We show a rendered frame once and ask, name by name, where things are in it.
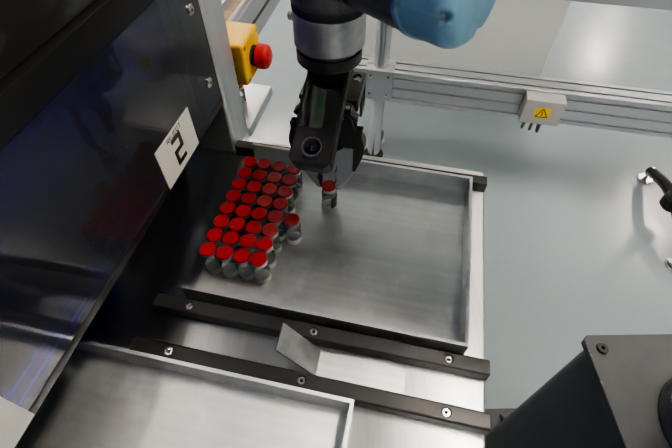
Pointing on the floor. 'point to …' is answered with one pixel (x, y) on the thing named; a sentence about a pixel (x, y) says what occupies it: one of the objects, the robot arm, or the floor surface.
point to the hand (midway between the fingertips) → (327, 184)
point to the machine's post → (221, 138)
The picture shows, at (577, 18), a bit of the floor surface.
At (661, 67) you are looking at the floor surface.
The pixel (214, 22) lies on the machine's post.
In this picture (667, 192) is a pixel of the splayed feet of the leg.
